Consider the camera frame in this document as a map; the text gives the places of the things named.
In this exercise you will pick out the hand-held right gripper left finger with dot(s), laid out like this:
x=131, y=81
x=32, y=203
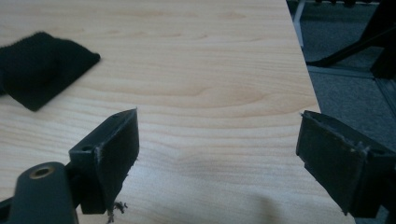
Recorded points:
x=106, y=161

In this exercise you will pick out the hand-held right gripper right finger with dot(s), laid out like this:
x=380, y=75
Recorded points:
x=333, y=161

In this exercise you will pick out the black cloth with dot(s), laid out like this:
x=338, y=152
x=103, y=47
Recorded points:
x=37, y=71

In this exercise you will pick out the black tripod stand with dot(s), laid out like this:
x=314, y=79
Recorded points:
x=378, y=34

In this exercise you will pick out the white desk frame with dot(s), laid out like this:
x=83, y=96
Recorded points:
x=299, y=21

